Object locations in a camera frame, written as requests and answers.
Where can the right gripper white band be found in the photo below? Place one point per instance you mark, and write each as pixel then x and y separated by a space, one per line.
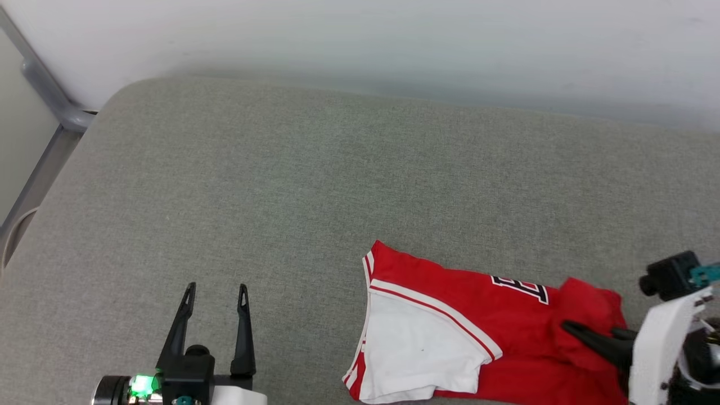
pixel 661 349

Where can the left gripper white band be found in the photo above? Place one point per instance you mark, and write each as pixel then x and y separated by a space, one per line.
pixel 239 394

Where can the red and white jersey garment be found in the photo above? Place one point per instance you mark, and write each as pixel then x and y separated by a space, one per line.
pixel 450 292

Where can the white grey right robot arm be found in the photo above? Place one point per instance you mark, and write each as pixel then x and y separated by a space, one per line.
pixel 697 360

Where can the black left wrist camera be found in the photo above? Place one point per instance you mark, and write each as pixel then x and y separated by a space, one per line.
pixel 188 377

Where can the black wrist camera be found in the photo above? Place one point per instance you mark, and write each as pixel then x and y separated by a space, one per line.
pixel 672 275
pixel 188 377

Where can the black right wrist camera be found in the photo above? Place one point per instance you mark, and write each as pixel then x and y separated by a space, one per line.
pixel 672 275

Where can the grey metal frame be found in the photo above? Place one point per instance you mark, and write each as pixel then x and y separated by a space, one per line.
pixel 50 93

